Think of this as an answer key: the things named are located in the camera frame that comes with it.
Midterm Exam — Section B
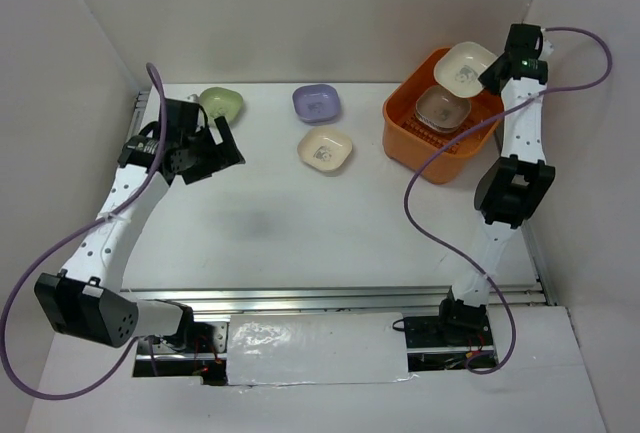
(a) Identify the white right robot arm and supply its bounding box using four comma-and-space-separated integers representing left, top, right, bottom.
435, 23, 555, 345

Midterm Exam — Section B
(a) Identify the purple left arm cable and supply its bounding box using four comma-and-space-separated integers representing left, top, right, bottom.
0, 62, 169, 399

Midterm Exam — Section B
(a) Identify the orange plastic bin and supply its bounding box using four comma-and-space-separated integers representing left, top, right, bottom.
382, 47, 503, 184

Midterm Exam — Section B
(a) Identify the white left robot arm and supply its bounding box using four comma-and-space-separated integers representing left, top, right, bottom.
34, 99, 244, 352

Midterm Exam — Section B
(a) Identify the aluminium rail frame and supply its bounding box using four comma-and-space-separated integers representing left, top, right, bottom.
107, 83, 557, 379

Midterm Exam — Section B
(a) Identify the brown plate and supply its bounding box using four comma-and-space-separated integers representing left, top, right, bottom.
415, 85, 471, 134

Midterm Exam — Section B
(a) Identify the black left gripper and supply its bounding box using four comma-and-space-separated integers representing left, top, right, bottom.
181, 116, 244, 185

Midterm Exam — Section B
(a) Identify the cream plate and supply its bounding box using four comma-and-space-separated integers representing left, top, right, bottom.
433, 41, 497, 98
297, 126, 353, 173

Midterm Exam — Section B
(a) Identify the purple plate far centre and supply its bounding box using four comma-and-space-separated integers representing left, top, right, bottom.
292, 84, 342, 124

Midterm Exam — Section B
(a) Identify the green plate far left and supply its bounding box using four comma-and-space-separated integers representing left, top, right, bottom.
199, 86, 244, 125

